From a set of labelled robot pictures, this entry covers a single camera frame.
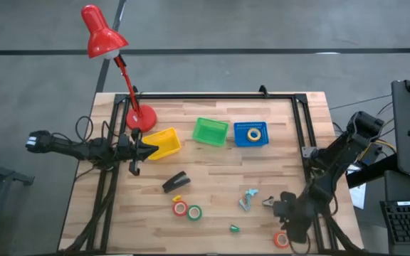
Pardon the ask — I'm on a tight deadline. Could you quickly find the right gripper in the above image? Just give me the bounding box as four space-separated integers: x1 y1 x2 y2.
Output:
271 191 311 245

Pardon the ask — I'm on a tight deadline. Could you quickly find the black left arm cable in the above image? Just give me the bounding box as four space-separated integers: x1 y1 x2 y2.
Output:
75 115 95 143

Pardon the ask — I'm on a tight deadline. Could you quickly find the red tape roll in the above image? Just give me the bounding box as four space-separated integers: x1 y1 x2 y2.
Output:
172 200 189 218

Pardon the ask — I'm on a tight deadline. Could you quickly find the blue plastic basket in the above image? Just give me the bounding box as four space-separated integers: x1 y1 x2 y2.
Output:
233 121 270 148

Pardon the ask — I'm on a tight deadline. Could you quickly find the yellow tape roll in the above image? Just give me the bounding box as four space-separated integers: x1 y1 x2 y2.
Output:
246 127 263 143

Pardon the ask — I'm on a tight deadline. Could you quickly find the orange tape roll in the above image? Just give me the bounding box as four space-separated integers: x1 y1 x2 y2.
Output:
273 231 290 250

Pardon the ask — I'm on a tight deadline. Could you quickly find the yellow cable bundle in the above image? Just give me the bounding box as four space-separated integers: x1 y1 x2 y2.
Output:
361 138 394 161

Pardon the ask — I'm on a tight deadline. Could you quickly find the red desk lamp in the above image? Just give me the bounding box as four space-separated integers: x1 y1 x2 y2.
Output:
80 4 158 133

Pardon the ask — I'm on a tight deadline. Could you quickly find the yellow plastic basket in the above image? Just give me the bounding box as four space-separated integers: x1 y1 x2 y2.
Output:
142 127 182 161

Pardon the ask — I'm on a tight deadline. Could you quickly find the green tape roll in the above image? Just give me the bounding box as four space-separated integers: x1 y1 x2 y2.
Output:
186 204 203 222

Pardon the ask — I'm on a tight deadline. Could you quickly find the black keyboard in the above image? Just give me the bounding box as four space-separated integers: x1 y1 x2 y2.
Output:
379 200 410 246

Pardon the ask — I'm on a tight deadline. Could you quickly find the white paper sheet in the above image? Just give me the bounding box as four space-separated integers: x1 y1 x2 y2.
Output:
349 183 368 210

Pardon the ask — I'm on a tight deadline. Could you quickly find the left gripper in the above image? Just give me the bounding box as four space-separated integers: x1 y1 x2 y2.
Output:
117 127 159 176

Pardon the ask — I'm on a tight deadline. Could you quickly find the black aluminium table frame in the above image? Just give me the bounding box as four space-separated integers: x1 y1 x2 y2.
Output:
85 92 337 254

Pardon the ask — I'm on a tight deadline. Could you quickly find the green plastic basket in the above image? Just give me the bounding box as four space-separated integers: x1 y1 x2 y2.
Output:
191 117 230 147

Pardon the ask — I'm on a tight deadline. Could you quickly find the black stapler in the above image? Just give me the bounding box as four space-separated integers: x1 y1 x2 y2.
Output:
162 170 191 194

